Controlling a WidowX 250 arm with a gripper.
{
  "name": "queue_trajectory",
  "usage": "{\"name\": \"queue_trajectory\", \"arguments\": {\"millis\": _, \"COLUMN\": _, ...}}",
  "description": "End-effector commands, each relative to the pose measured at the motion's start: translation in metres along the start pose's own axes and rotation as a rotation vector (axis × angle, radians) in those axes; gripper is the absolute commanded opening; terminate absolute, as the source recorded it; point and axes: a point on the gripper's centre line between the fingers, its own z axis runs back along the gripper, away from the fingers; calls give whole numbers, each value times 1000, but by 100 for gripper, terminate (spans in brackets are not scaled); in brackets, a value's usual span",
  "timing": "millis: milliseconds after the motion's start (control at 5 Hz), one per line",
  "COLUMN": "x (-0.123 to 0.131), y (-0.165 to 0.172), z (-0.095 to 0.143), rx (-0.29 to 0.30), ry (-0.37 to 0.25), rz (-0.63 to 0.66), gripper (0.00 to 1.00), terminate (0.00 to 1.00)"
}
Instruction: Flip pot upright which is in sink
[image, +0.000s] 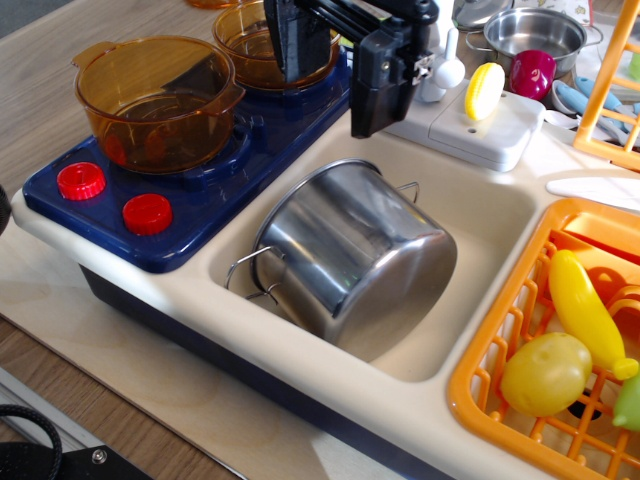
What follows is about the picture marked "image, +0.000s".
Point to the steel pot in sink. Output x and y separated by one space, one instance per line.
348 258

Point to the amber plastic pot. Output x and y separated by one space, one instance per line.
241 31
160 104

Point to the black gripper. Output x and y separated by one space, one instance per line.
391 51

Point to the rear amber plastic pot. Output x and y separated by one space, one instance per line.
241 31

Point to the steel lid in background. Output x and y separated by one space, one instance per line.
474 14

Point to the magenta plastic cup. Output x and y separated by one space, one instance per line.
532 73

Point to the yellow toy banana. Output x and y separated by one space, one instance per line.
583 315

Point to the green toy fruit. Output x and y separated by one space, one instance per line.
626 408

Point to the front amber plastic pot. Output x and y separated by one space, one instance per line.
160 104

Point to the red stove knob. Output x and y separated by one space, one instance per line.
147 214
81 181

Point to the right red stove knob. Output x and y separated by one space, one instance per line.
147 214

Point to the orange dish basket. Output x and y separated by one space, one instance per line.
581 443

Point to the blue toy stove top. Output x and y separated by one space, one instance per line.
200 165

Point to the yellow toy potato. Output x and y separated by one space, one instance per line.
546 375

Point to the steel pan in background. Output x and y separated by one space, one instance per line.
513 31

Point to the yellow toy corn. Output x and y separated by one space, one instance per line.
484 91

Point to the black mount plate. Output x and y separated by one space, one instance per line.
21 460

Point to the blue handled utensil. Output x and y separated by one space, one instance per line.
575 100

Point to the white toy faucet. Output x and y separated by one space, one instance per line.
447 70

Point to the left red stove knob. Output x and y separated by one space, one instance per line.
81 181

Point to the white plastic knife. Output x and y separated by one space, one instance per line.
617 192

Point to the cream toy sink unit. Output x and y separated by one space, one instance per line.
393 408

